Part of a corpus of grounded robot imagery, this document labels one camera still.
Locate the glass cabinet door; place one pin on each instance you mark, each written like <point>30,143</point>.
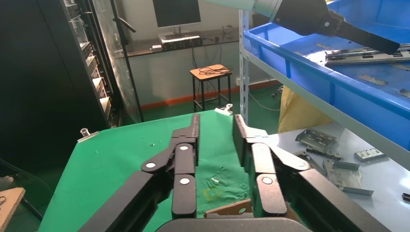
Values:
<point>109,64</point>

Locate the dark desk counter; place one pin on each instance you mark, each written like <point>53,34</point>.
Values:
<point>144,48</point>

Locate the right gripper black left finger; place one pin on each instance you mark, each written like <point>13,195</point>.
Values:
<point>184,163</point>

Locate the green table cloth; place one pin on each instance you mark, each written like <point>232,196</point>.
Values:
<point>112,166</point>

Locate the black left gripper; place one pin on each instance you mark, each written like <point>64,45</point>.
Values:
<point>304,16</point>

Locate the silver binder clip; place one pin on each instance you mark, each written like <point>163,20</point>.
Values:
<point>88,137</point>
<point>224,110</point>

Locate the blue plastic tray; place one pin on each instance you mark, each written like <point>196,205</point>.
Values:
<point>352,105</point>

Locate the folded grey metal bracket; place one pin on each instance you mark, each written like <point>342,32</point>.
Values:
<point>315,139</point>

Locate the yellow woven bag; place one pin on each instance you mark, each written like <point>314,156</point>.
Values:
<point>298,115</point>

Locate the black server rack cabinet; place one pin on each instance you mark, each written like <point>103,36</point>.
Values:
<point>38,80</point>

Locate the small slotted metal piece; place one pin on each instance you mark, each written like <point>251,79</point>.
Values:
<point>368,155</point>

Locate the black computer monitor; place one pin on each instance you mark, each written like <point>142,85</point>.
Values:
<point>176,12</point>

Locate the silver io shield plate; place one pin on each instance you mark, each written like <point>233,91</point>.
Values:
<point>352,61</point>
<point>349,51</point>

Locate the grey metal tray bracket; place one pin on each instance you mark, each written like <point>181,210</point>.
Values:
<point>342,176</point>

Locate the brown wooden board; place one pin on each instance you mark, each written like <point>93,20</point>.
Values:
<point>9,205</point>

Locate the black rack equipment unit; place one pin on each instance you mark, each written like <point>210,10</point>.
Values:
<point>181,44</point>

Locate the flat grey metal plate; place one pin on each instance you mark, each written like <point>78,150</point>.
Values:
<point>323,153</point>

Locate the wooden top black stool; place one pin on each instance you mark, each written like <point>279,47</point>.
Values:
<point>200,74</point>

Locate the brown cardboard box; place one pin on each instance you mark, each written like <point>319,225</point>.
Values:
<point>230,208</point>

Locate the small white box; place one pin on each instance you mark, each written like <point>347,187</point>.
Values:
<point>156,48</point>

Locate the grey tape strip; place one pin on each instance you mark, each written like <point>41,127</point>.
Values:
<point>322,46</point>
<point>372,80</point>
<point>400,66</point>
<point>405,93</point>

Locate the white perforated steel post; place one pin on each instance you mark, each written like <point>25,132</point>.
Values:
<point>244,80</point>

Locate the long narrow metal bracket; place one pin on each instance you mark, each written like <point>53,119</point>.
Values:
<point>406,197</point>

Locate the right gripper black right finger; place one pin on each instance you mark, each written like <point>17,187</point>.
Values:
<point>266,166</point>

